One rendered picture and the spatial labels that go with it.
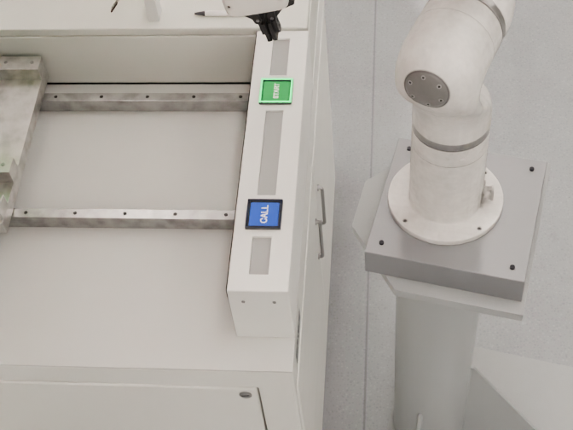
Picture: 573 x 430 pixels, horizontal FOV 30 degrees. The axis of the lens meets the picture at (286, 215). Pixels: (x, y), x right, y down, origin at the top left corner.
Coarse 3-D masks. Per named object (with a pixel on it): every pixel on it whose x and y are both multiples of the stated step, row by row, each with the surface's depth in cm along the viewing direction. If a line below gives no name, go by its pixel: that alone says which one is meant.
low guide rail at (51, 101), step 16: (48, 96) 202; (64, 96) 202; (80, 96) 201; (96, 96) 201; (112, 96) 201; (128, 96) 200; (144, 96) 200; (160, 96) 200; (176, 96) 199; (192, 96) 199; (208, 96) 199; (224, 96) 199; (240, 96) 198
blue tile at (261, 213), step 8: (256, 208) 169; (264, 208) 168; (272, 208) 168; (256, 216) 168; (264, 216) 168; (272, 216) 167; (248, 224) 167; (256, 224) 167; (264, 224) 167; (272, 224) 166
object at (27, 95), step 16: (16, 80) 201; (32, 80) 201; (0, 96) 199; (16, 96) 198; (32, 96) 198; (0, 112) 196; (16, 112) 196; (32, 112) 196; (0, 128) 194; (16, 128) 194; (32, 128) 196; (0, 144) 192; (16, 144) 191; (16, 160) 189; (16, 176) 188; (0, 192) 185; (16, 192) 188; (0, 224) 182
